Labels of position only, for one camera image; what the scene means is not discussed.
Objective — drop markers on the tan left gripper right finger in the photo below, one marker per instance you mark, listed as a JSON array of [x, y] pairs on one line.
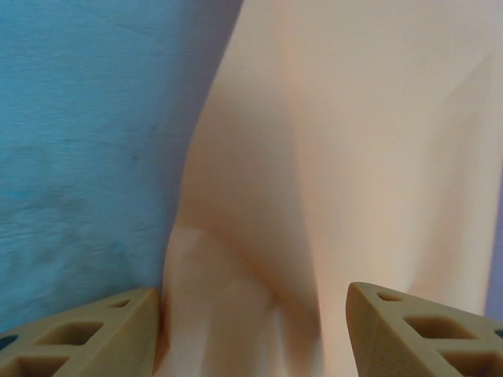
[[393, 337]]

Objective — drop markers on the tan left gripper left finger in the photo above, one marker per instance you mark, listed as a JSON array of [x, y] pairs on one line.
[[78, 345]]

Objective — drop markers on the orange cloth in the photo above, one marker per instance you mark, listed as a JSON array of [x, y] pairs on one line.
[[334, 157]]

